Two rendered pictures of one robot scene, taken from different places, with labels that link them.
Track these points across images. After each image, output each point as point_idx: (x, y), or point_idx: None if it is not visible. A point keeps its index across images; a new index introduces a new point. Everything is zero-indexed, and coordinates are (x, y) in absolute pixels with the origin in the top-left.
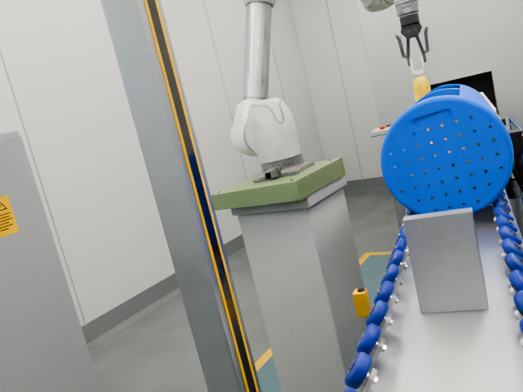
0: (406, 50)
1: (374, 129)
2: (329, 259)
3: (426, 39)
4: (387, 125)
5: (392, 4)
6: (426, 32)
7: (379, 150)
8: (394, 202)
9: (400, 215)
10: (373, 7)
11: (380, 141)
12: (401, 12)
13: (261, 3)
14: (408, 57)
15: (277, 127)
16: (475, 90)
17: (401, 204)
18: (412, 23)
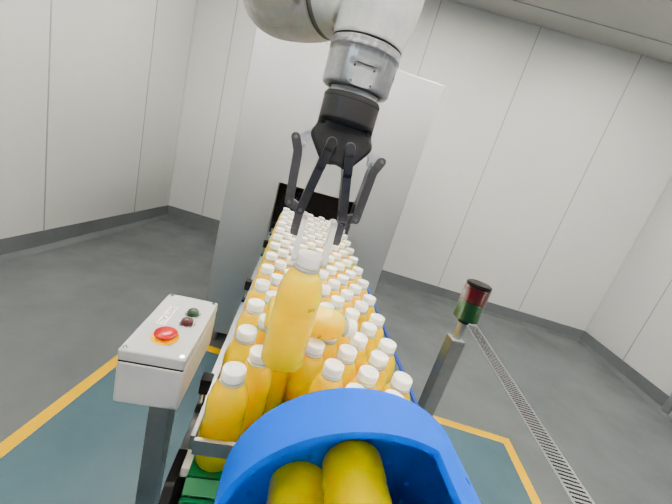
0: (305, 190)
1: (154, 311)
2: None
3: (367, 191)
4: (184, 322)
5: (321, 37)
6: (376, 173)
7: (130, 397)
8: (140, 471)
9: (145, 495)
10: (266, 7)
11: (139, 379)
12: (344, 75)
13: None
14: (299, 213)
15: None
16: None
17: (155, 479)
18: (355, 128)
